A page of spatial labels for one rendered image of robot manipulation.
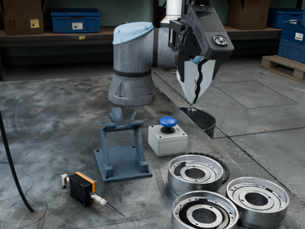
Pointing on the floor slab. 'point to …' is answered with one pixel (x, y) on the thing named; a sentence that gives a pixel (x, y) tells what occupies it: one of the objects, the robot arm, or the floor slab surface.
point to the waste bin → (201, 119)
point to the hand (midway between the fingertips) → (195, 98)
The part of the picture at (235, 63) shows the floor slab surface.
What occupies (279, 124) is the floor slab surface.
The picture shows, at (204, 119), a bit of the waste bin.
